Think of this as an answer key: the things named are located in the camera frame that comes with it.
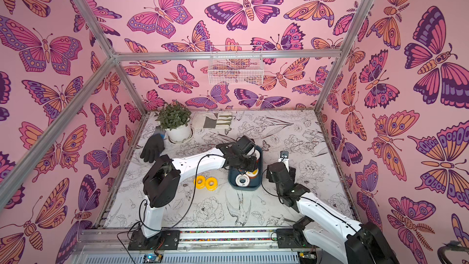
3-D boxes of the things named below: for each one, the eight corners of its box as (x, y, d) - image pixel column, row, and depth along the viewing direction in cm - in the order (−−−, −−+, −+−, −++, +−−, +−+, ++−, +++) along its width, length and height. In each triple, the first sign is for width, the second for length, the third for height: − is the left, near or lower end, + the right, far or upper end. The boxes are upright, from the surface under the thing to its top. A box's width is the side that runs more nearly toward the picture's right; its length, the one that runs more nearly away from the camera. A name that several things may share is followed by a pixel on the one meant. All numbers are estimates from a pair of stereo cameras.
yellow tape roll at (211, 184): (205, 190, 89) (204, 189, 87) (206, 178, 93) (206, 176, 91) (217, 190, 89) (216, 189, 87) (218, 178, 93) (217, 176, 91)
